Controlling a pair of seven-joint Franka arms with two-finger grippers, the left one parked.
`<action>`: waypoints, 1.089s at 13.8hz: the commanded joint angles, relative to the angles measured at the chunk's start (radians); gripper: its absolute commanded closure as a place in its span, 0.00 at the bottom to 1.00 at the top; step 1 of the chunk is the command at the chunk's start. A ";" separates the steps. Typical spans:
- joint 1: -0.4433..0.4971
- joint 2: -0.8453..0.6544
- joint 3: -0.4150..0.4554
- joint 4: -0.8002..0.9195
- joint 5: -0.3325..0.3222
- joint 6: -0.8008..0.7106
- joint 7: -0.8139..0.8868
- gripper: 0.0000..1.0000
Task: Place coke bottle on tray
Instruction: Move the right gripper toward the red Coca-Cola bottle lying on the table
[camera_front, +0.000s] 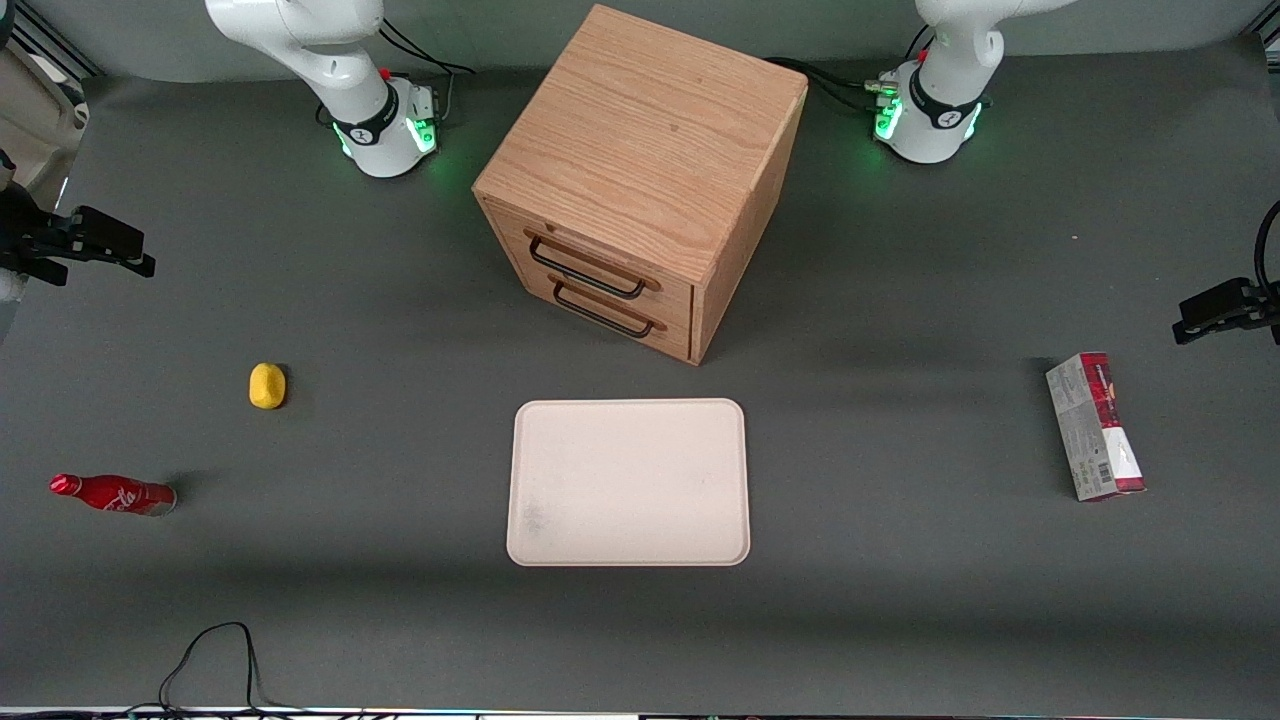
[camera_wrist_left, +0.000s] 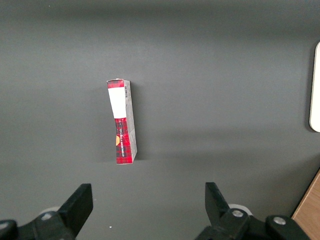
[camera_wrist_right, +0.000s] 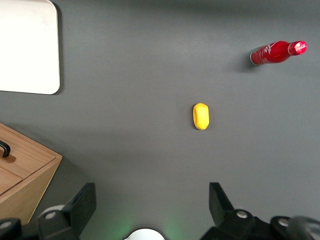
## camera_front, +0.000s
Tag black wire drawer handle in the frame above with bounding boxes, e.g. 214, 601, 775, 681
527, 234, 649, 301
552, 282, 658, 340

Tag red and grey carton box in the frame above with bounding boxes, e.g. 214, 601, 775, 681
1045, 351, 1147, 503

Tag wooden drawer front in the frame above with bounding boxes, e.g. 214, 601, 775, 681
484, 198, 696, 326
518, 268, 695, 363

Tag red coke bottle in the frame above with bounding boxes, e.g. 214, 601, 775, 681
49, 473, 178, 518

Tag yellow lemon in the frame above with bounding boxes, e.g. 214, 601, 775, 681
248, 362, 288, 411

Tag wooden drawer cabinet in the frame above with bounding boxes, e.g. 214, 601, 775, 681
472, 3, 810, 367

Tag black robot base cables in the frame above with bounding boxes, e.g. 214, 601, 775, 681
378, 18, 477, 126
765, 28, 936, 113

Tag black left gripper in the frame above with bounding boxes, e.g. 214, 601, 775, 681
1172, 278, 1280, 347

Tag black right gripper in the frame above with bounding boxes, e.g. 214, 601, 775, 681
0, 150, 157, 288

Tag beige plastic tray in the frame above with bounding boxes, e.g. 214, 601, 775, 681
506, 398, 752, 568

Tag beige background object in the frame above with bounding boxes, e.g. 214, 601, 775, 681
0, 42, 91, 213

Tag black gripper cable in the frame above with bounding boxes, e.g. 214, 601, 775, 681
1254, 198, 1280, 301

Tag black cable loop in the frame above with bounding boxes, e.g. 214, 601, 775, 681
128, 621, 301, 717

